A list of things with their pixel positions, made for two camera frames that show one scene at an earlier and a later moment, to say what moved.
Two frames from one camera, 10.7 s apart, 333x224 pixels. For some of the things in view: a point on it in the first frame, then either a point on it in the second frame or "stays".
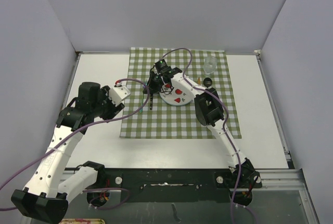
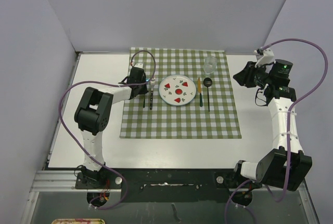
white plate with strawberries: (179, 95) stays
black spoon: (207, 82) stays
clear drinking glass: (210, 63) stays
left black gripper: (113, 109) → (143, 91)
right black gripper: (153, 88) → (244, 77)
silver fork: (151, 96) stays
